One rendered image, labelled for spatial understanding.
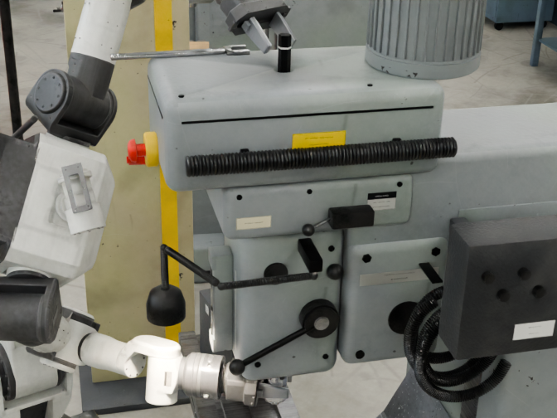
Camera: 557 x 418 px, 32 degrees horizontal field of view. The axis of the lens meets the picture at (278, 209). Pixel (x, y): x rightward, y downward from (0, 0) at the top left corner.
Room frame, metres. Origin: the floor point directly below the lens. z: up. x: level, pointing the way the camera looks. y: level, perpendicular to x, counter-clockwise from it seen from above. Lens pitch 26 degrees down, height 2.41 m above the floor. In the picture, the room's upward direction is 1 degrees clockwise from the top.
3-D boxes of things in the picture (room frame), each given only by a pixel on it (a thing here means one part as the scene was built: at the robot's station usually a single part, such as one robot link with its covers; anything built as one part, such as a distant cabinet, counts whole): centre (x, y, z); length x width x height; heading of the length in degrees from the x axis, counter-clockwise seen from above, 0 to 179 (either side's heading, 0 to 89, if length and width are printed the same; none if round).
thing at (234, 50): (1.65, 0.18, 1.89); 0.24 x 0.04 x 0.01; 105
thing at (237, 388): (1.59, 0.09, 1.23); 0.13 x 0.12 x 0.10; 173
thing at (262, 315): (1.58, -0.01, 1.47); 0.21 x 0.19 x 0.32; 14
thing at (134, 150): (1.52, 0.24, 1.76); 0.04 x 0.03 x 0.04; 14
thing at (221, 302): (1.56, 0.10, 1.44); 0.04 x 0.04 x 0.21; 14
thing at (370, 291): (1.63, -0.19, 1.47); 0.24 x 0.19 x 0.26; 14
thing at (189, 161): (1.45, -0.07, 1.79); 0.45 x 0.04 x 0.04; 104
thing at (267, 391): (1.55, 0.00, 1.23); 0.06 x 0.02 x 0.03; 83
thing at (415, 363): (1.45, -0.31, 1.45); 0.18 x 0.16 x 0.21; 104
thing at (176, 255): (1.44, 0.14, 1.58); 0.17 x 0.01 x 0.01; 41
